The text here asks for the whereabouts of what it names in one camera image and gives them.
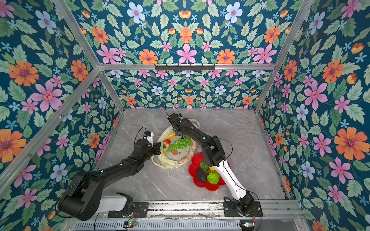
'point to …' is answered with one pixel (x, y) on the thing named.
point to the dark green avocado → (204, 166)
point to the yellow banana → (172, 135)
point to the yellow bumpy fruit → (212, 168)
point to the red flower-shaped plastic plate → (195, 164)
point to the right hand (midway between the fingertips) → (186, 127)
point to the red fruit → (167, 142)
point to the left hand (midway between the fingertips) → (162, 142)
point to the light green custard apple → (213, 177)
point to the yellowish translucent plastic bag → (178, 157)
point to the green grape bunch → (180, 144)
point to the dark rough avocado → (201, 175)
